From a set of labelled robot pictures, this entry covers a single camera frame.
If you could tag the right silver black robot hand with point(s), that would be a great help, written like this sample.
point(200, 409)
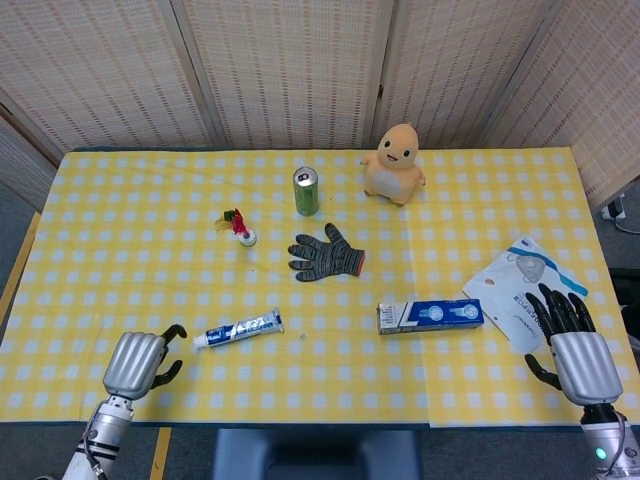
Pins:
point(585, 362)

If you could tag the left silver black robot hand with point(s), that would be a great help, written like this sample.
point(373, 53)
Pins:
point(131, 362)

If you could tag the white and blue toothpaste tube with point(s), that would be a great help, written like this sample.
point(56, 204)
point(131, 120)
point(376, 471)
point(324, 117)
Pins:
point(240, 328)

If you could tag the blue toothpaste box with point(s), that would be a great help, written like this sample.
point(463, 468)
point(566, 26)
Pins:
point(430, 316)

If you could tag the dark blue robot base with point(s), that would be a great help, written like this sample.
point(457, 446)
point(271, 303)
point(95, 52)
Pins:
point(315, 455)

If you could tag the black object beside table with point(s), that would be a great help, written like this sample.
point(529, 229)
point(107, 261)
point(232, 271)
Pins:
point(627, 300)

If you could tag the white face mask package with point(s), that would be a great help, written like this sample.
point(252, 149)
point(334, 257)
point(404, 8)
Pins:
point(505, 292)

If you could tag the yellow checkered tablecloth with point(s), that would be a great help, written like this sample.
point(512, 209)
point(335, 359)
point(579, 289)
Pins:
point(150, 250)

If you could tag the white power adapter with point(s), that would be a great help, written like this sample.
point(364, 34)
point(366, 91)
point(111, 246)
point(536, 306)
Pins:
point(615, 207)

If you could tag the grey knit work glove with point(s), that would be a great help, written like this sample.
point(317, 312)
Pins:
point(325, 257)

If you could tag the green drink can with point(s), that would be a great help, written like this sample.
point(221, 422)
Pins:
point(306, 195)

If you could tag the orange plush toy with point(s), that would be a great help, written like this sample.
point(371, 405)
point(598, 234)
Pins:
point(392, 170)

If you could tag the bamboo folding screen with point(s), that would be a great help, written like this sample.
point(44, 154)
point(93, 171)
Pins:
point(280, 70)

